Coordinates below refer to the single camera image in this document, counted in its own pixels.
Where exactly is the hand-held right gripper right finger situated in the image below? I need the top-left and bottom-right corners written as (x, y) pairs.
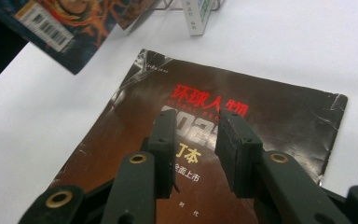
top-left (214, 109), bottom-right (352, 224)

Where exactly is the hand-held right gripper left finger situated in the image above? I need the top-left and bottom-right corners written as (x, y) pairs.
top-left (101, 108), bottom-right (179, 224)

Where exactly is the brown magazine with red title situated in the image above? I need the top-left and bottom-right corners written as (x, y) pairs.
top-left (47, 48), bottom-right (350, 224)

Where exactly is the purple and blue magazine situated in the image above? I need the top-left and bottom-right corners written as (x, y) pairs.
top-left (0, 0), bottom-right (131, 76)

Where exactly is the thick white book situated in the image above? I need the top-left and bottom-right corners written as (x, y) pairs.
top-left (180, 0), bottom-right (214, 37)

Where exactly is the purple and dark red magazine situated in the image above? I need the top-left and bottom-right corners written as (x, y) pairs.
top-left (116, 0), bottom-right (158, 32)

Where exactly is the clear acrylic book rack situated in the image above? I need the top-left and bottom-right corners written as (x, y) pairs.
top-left (153, 0), bottom-right (227, 12)

